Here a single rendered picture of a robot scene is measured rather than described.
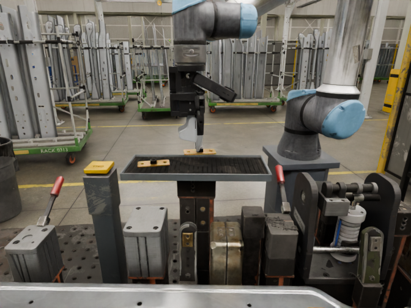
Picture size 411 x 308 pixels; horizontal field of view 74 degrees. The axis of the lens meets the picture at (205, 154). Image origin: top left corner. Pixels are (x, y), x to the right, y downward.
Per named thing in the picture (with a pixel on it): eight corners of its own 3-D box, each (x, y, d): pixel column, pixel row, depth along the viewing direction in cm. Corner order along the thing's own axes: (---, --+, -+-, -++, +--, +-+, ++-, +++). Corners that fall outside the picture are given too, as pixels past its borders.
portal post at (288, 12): (282, 91, 1115) (291, 1, 1003) (274, 89, 1200) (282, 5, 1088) (290, 91, 1119) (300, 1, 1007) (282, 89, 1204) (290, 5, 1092)
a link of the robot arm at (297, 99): (305, 121, 103) (310, 85, 98) (330, 130, 91) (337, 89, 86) (277, 124, 100) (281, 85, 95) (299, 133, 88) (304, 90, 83)
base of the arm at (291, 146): (271, 147, 106) (273, 122, 102) (308, 146, 107) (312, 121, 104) (285, 161, 91) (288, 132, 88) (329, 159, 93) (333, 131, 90)
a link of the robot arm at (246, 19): (240, 8, 71) (199, 5, 68) (261, 0, 61) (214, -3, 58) (239, 40, 73) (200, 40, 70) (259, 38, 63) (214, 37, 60)
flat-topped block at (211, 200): (181, 308, 84) (176, 175, 69) (183, 287, 92) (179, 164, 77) (214, 308, 84) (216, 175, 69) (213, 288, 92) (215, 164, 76)
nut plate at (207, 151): (184, 155, 70) (184, 150, 69) (183, 150, 73) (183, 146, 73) (216, 154, 71) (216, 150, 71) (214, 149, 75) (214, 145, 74)
